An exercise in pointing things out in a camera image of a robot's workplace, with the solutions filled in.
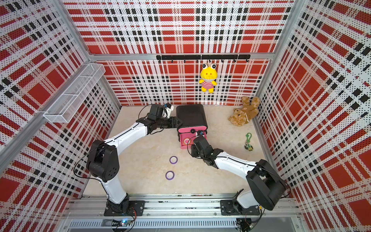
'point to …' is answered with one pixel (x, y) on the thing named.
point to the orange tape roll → (187, 141)
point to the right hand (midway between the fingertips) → (196, 146)
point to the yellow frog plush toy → (208, 74)
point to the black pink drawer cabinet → (190, 119)
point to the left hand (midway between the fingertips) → (181, 122)
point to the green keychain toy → (248, 146)
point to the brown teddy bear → (240, 116)
